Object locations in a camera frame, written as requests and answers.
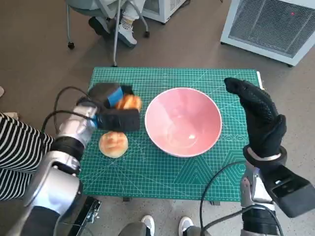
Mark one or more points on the black metal bracket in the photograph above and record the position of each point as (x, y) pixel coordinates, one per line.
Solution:
(83, 218)

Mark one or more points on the beige shoe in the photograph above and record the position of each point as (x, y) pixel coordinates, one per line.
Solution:
(11, 114)
(1, 91)

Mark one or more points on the person with white shoes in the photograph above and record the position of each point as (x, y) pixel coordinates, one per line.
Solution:
(147, 223)

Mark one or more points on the silver metal pole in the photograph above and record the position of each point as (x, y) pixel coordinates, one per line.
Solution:
(115, 44)

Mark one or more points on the green cutting mat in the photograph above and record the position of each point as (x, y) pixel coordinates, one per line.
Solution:
(152, 177)

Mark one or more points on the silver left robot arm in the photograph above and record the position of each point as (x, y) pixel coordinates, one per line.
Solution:
(56, 182)

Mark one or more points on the orange twisted toy bread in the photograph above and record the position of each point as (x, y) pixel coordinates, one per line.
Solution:
(129, 102)

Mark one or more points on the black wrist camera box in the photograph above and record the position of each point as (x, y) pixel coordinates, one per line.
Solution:
(290, 191)
(120, 120)

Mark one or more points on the seated person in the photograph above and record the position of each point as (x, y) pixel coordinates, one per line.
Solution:
(126, 27)

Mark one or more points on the black table clamp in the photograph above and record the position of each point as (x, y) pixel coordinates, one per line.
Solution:
(215, 203)
(126, 199)

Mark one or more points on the black left robot hand blue tape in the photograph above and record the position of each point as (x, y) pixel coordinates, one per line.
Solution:
(103, 93)

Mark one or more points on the pale round toy bread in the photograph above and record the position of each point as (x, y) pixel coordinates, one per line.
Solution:
(113, 143)

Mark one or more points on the pink bowl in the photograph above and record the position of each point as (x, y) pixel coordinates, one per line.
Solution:
(182, 123)

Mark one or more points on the small white grilled appliance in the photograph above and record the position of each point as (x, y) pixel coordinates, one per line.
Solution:
(157, 9)

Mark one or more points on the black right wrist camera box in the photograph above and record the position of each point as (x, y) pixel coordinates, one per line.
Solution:
(290, 191)

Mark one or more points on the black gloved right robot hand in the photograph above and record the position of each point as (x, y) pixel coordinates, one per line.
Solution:
(263, 123)

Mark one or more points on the person in striped clothing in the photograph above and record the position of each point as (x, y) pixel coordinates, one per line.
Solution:
(17, 147)

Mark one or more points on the large white grilled appliance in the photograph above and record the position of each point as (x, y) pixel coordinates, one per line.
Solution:
(268, 24)

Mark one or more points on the grey wheeled chair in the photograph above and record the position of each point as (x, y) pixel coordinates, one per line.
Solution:
(81, 7)

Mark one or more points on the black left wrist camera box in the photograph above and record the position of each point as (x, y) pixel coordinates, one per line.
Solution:
(120, 120)

